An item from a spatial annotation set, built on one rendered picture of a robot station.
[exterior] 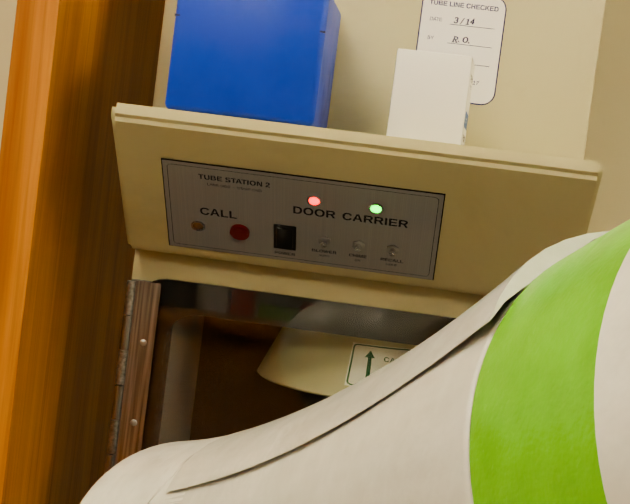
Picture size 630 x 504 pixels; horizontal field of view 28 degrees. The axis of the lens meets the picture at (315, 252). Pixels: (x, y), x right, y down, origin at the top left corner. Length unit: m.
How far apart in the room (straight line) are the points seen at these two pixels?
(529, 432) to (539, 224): 0.61
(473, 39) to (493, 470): 0.69
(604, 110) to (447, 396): 1.10
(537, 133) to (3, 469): 0.45
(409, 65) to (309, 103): 0.07
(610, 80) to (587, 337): 1.14
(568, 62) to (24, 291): 0.42
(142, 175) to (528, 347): 0.63
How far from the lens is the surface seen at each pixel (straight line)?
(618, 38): 1.38
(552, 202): 0.83
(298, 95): 0.82
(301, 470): 0.36
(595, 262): 0.25
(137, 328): 0.94
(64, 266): 0.96
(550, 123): 0.93
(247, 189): 0.85
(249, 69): 0.83
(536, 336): 0.25
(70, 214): 0.96
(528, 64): 0.93
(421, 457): 0.28
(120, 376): 0.94
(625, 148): 1.37
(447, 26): 0.93
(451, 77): 0.84
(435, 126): 0.84
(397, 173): 0.82
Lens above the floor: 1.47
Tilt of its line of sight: 3 degrees down
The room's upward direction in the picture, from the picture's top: 7 degrees clockwise
